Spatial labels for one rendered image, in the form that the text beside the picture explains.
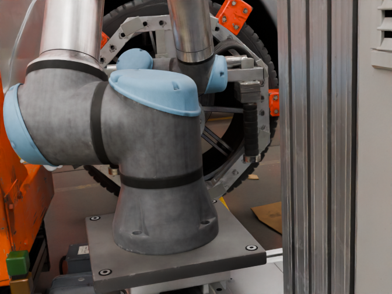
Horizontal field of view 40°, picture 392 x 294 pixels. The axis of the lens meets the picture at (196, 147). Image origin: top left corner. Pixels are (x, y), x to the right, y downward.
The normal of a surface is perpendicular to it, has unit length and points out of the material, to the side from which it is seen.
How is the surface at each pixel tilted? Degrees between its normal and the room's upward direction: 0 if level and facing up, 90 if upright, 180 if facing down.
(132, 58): 45
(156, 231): 73
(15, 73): 90
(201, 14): 108
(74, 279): 0
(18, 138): 99
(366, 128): 90
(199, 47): 113
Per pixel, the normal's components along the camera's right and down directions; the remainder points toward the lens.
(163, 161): 0.13, 0.24
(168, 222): 0.11, -0.07
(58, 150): -0.13, 0.64
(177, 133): 0.50, 0.18
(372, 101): -0.97, 0.11
